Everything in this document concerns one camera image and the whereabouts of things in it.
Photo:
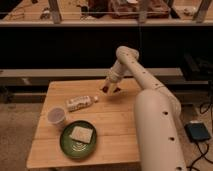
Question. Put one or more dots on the white sandwich slice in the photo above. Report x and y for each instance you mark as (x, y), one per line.
(82, 134)

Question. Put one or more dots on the wooden table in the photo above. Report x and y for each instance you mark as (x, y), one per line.
(112, 116)

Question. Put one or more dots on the plastic bottle with white cap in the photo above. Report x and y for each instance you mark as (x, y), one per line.
(80, 102)

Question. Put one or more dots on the black foot pedal box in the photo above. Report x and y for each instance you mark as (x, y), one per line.
(197, 132)

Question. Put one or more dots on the background shelf with clutter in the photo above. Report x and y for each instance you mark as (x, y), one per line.
(106, 13)

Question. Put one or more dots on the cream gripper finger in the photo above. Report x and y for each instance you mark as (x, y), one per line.
(105, 86)
(116, 88)

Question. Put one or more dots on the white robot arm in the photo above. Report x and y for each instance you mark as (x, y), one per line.
(155, 111)

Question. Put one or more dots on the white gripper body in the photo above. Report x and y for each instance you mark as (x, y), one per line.
(116, 73)

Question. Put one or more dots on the green plate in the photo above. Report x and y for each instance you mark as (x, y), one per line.
(76, 149)

